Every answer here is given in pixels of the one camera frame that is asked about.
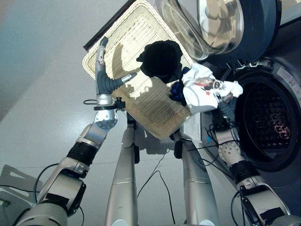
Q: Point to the left silver robot leg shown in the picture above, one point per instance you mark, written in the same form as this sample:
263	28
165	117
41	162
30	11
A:
123	179

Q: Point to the white label sticker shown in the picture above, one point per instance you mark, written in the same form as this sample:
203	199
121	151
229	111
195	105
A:
288	76

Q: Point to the white basket stand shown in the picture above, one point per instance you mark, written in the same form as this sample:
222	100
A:
192	127

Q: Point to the grey washing machine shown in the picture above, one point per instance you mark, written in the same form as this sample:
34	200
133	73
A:
289	193

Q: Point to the cream wicker laundry basket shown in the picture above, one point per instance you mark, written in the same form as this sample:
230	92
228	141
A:
138	30

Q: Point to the dark blue garment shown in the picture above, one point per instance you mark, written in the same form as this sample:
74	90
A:
176	91

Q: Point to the round glass washing machine door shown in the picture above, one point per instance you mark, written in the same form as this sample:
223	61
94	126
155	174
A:
258	26

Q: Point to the dark skirting strip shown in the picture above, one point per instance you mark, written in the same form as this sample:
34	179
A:
105	28

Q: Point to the right silver robot leg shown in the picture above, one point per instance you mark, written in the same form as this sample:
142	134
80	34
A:
197	183

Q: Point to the pale grey floor stand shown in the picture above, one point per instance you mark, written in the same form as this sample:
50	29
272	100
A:
16	179

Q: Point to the black garment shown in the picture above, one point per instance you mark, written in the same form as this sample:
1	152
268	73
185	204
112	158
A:
162	60

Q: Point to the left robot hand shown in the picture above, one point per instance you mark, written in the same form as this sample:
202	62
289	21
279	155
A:
102	81

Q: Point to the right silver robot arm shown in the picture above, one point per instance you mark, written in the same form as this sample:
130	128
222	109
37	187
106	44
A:
237	155

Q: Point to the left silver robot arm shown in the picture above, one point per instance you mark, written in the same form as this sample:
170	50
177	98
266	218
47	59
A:
70	179

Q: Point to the silver robot leg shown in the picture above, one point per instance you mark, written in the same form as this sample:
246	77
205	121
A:
123	179
197	183

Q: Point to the white printed garment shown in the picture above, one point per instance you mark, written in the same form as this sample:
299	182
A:
200	94

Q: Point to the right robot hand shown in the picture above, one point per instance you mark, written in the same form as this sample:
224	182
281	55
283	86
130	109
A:
227	109

